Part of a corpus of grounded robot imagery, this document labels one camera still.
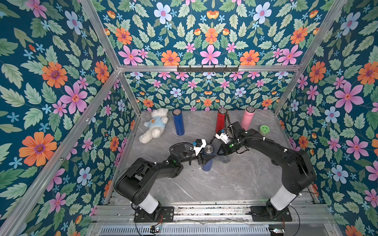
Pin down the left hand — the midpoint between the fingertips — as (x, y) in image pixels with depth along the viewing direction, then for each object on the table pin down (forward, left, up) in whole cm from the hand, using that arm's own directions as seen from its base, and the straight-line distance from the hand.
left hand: (214, 150), depth 76 cm
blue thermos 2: (0, +3, +2) cm, 4 cm away
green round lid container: (+21, -40, -15) cm, 48 cm away
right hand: (+4, -5, -9) cm, 11 cm away
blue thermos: (+26, +19, -1) cm, 32 cm away
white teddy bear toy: (+29, +36, -10) cm, 48 cm away
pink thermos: (+24, -25, -3) cm, 35 cm away
